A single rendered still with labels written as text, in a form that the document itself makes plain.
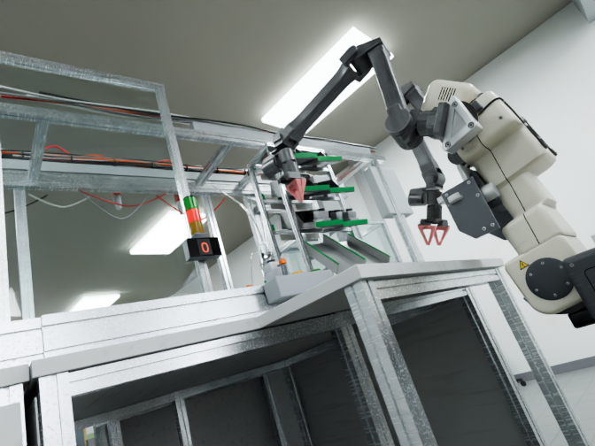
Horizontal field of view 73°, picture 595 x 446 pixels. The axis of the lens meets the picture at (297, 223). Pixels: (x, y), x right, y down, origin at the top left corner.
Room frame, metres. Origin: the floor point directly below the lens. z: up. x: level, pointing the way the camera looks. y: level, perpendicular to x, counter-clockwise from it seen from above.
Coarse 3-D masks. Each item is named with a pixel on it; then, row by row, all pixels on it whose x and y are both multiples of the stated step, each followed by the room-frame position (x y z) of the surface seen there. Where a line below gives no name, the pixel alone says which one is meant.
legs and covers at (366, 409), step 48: (240, 336) 0.96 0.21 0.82; (288, 336) 1.05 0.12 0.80; (336, 336) 1.19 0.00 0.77; (432, 336) 1.89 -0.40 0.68; (480, 336) 1.68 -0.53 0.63; (48, 384) 0.70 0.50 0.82; (96, 384) 0.75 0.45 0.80; (288, 384) 2.67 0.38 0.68; (336, 384) 2.42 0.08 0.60; (432, 384) 1.97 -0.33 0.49; (480, 384) 1.80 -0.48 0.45; (48, 432) 0.69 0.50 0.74; (336, 432) 2.51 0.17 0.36; (384, 432) 1.19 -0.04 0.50; (480, 432) 1.87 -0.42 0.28; (528, 432) 1.68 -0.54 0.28
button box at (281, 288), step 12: (276, 276) 1.06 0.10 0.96; (288, 276) 1.09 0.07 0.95; (300, 276) 1.12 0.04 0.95; (312, 276) 1.15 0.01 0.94; (324, 276) 1.18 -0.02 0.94; (264, 288) 1.11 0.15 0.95; (276, 288) 1.07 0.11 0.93; (288, 288) 1.08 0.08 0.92; (300, 288) 1.11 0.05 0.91; (276, 300) 1.08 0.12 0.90; (288, 300) 1.14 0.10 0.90
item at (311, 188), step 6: (306, 180) 1.63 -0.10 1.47; (270, 186) 1.65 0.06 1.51; (276, 186) 1.61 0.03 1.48; (306, 186) 1.46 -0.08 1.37; (312, 186) 1.48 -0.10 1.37; (318, 186) 1.49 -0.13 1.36; (324, 186) 1.51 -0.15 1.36; (276, 192) 1.62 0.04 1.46; (288, 192) 1.55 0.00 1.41; (306, 192) 1.50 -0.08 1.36; (312, 192) 1.54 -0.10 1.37; (318, 192) 1.59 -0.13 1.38
